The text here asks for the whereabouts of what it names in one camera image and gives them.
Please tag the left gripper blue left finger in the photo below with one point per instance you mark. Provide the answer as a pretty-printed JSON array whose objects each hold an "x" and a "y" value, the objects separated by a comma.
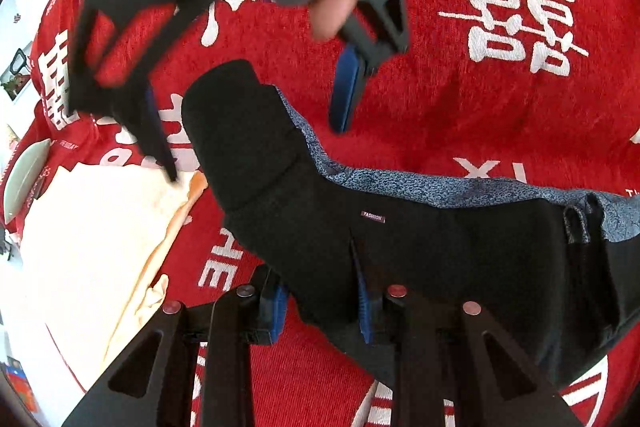
[{"x": 151, "y": 382}]

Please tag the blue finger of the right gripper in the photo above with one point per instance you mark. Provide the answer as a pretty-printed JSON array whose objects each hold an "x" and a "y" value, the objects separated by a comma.
[
  {"x": 134, "y": 108},
  {"x": 351, "y": 74}
]

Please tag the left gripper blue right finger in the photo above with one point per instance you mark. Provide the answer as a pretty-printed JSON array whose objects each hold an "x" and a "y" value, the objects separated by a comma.
[{"x": 457, "y": 353}]

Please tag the black pants with blue trim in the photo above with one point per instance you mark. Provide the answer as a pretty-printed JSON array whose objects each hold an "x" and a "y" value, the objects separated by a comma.
[{"x": 559, "y": 270}]

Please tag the peach folded garment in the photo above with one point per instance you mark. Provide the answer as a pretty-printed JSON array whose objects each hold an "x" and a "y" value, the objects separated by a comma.
[{"x": 91, "y": 250}]

